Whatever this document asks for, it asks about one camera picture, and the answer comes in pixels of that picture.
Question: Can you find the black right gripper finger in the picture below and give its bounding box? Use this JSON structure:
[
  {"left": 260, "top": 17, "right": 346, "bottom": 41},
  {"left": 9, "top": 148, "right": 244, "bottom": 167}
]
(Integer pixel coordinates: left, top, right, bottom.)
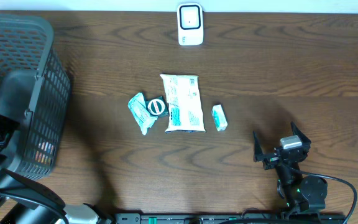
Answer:
[
  {"left": 252, "top": 131, "right": 264, "bottom": 162},
  {"left": 290, "top": 121, "right": 311, "bottom": 145}
]

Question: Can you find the small white teal box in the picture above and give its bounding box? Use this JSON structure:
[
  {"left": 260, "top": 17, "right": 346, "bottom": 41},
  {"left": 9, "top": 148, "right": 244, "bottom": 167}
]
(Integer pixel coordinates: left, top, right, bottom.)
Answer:
[{"left": 211, "top": 105, "right": 228, "bottom": 131}]

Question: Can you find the large white snack bag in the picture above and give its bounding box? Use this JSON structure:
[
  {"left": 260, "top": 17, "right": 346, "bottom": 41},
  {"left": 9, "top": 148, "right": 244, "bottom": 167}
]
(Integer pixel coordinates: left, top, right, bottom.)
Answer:
[{"left": 160, "top": 74, "right": 206, "bottom": 133}]

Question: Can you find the dark green round-label packet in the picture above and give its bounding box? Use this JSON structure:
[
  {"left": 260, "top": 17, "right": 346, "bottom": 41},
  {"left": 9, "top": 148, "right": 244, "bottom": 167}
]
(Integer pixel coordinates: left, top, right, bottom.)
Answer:
[{"left": 145, "top": 96, "right": 168, "bottom": 117}]

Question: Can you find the teal wet wipes packet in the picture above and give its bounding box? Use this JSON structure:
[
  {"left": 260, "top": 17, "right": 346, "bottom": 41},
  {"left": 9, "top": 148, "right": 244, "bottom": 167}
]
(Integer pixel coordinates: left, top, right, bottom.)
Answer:
[{"left": 128, "top": 92, "right": 158, "bottom": 135}]

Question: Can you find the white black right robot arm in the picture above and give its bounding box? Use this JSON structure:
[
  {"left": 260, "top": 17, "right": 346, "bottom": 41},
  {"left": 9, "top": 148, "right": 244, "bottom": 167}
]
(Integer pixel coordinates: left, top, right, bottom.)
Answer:
[{"left": 253, "top": 123, "right": 328, "bottom": 219}]

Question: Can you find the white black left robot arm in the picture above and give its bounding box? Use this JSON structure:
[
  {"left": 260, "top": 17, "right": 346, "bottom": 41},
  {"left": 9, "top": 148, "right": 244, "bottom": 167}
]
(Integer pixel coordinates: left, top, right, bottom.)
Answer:
[{"left": 0, "top": 115, "right": 116, "bottom": 224}]

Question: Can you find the white barcode scanner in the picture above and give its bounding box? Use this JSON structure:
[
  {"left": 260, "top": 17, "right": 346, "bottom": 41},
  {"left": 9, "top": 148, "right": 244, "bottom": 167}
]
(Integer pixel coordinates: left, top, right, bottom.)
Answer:
[{"left": 177, "top": 3, "right": 204, "bottom": 46}]

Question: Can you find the dark grey plastic basket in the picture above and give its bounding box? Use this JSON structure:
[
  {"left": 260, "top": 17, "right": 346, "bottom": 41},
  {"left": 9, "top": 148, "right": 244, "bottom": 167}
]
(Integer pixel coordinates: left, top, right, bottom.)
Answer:
[{"left": 0, "top": 14, "right": 71, "bottom": 180}]

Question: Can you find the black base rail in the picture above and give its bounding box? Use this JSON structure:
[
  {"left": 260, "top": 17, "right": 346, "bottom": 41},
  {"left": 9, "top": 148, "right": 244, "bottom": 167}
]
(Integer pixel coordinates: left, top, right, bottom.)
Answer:
[{"left": 114, "top": 210, "right": 346, "bottom": 224}]

